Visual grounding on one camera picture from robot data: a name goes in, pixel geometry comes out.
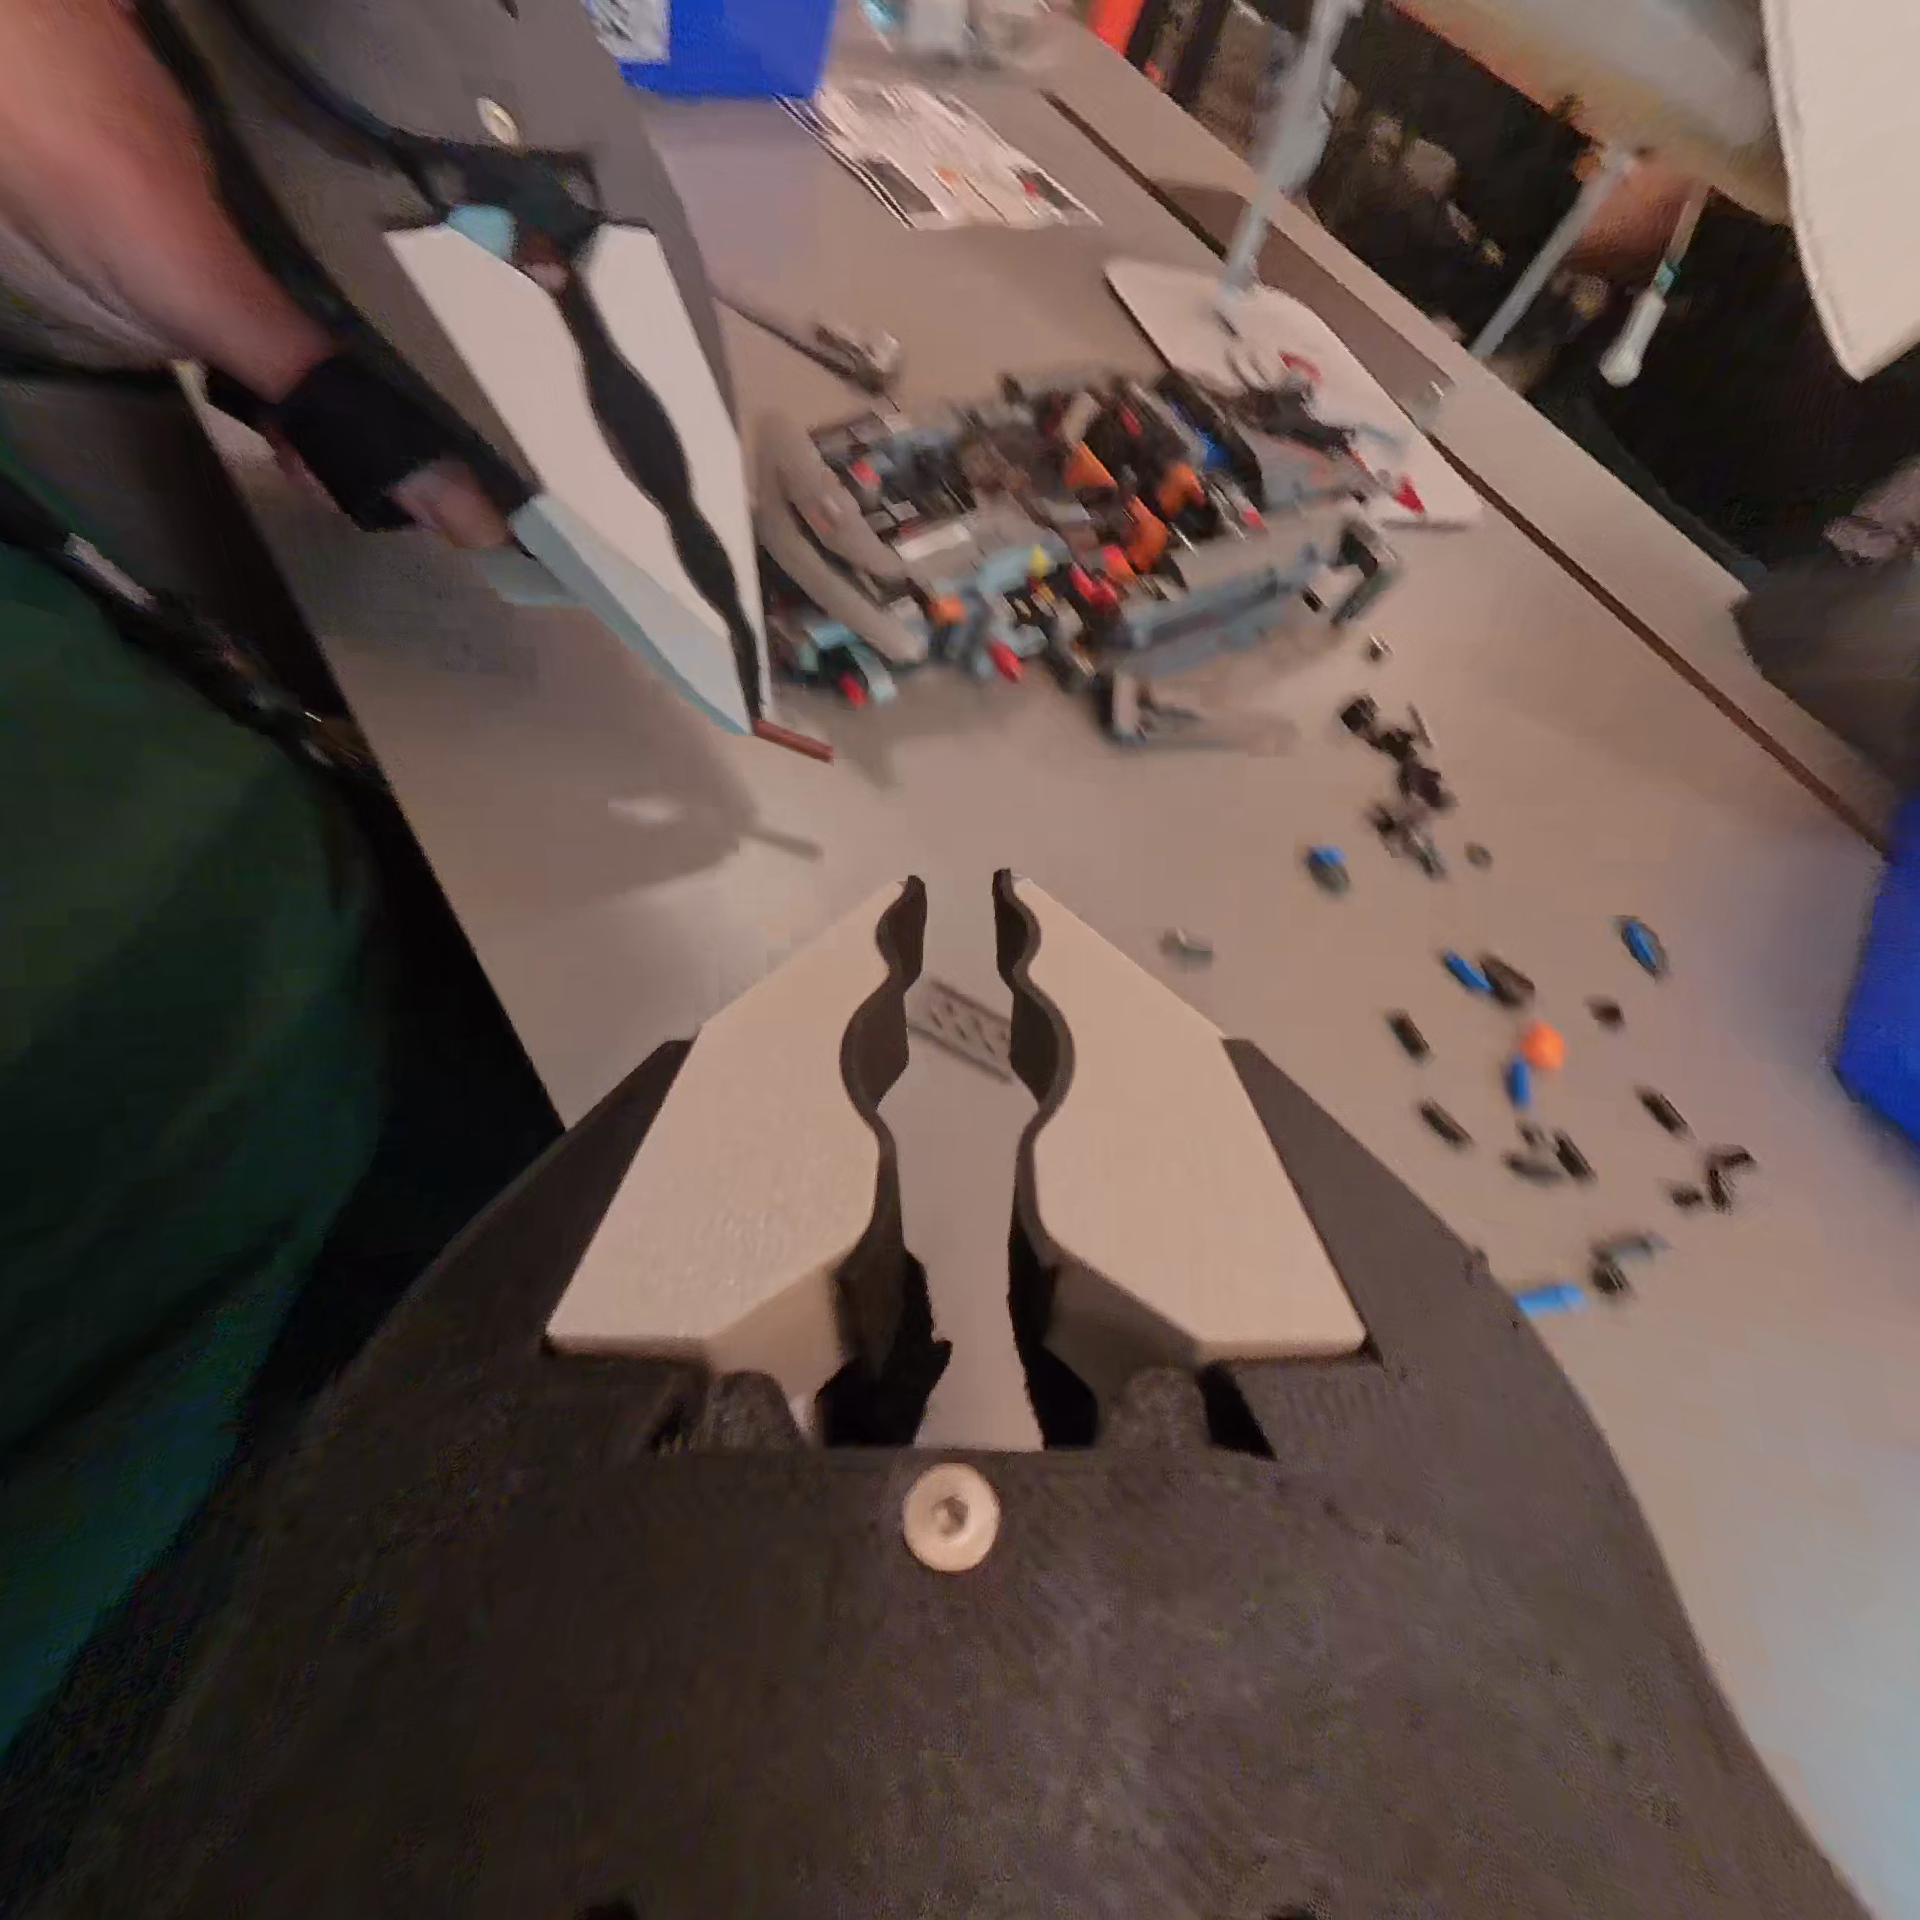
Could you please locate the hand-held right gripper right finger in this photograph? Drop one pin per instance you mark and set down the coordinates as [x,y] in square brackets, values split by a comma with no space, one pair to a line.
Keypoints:
[1200,1202]

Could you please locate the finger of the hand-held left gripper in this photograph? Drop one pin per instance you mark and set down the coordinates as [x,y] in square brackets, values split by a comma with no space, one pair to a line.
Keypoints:
[510,360]
[676,345]

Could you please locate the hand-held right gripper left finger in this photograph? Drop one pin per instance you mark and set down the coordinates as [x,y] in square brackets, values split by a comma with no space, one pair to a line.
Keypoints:
[703,1202]

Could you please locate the grey lego plate with holes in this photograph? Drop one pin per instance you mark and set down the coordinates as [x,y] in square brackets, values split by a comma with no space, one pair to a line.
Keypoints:
[961,1028]

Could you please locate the blue plastic parts bin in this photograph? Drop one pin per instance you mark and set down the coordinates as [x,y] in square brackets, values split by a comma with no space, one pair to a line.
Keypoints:
[748,45]

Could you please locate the grey black lego spaceship model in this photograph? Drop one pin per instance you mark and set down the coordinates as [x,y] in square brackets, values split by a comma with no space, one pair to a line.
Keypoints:
[1048,525]

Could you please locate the grey lego plate with stud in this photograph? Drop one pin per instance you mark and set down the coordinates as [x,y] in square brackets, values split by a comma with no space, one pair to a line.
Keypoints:
[1186,946]

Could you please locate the lego sticker sheet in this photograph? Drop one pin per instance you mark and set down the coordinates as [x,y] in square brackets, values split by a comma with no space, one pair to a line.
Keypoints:
[944,150]

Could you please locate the orange lego piece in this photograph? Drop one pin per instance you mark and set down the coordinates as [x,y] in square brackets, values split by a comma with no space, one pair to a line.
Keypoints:
[1541,1048]

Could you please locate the black lego wedge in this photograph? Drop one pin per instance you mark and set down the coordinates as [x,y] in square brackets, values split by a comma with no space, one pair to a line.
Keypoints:
[1506,980]

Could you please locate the black lego slope piece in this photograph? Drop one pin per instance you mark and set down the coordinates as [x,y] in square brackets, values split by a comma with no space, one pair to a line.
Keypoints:
[1408,845]

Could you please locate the dark grey lego piece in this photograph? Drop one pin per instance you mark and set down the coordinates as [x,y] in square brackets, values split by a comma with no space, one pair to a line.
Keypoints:
[1611,1266]

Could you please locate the black lego connector piece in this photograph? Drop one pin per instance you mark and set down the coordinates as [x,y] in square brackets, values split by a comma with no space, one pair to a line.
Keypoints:
[1417,782]

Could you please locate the black curved lego piece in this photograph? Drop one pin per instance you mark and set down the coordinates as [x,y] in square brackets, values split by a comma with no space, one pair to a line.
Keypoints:
[1358,719]

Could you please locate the person's left hand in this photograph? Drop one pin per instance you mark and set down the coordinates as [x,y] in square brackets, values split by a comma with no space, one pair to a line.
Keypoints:
[121,182]

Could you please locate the black white marker tag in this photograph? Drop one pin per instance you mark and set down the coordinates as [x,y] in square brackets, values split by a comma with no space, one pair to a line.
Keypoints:
[624,28]

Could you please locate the silver book stand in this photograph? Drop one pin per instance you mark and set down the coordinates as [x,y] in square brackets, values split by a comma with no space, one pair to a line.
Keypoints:
[1184,300]

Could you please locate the orange traffic cone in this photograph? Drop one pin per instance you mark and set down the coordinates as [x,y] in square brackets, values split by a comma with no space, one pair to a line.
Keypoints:
[1118,18]

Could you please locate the blue storage bin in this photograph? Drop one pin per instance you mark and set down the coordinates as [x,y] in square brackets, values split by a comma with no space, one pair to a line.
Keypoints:
[1886,1020]

